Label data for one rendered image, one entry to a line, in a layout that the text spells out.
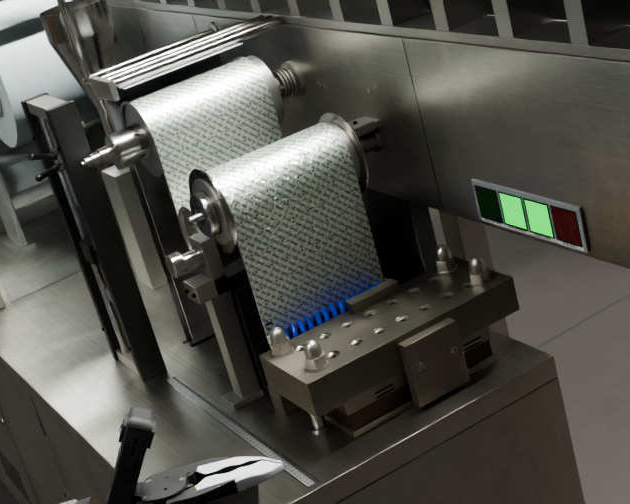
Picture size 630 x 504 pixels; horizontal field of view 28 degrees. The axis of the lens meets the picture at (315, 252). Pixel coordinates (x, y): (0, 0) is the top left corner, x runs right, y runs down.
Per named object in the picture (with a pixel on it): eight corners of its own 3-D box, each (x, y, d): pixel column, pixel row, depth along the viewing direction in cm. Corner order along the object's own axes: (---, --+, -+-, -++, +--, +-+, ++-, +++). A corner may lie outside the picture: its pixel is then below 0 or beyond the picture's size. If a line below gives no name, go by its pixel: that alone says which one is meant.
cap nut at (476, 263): (465, 284, 206) (459, 259, 204) (482, 275, 207) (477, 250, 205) (478, 289, 202) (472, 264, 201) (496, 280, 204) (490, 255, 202)
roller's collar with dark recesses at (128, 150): (112, 166, 223) (100, 133, 221) (142, 154, 225) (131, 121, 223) (125, 172, 218) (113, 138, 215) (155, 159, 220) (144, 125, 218)
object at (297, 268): (268, 343, 207) (237, 242, 200) (384, 285, 216) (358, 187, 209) (269, 344, 206) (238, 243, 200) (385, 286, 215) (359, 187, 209)
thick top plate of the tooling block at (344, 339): (268, 387, 203) (258, 354, 201) (462, 287, 219) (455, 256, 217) (317, 418, 190) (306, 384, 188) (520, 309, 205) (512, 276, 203)
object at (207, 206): (184, 198, 205) (197, 192, 199) (194, 193, 206) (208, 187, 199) (202, 240, 206) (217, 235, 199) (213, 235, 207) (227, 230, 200)
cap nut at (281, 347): (267, 354, 201) (260, 329, 199) (287, 344, 202) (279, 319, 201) (278, 360, 198) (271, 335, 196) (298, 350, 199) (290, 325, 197)
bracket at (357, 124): (339, 135, 215) (336, 124, 214) (366, 123, 217) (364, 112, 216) (354, 139, 211) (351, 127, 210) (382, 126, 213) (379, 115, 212)
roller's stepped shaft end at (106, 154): (81, 172, 219) (75, 155, 218) (112, 159, 221) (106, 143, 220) (88, 175, 216) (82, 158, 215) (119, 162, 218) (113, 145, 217)
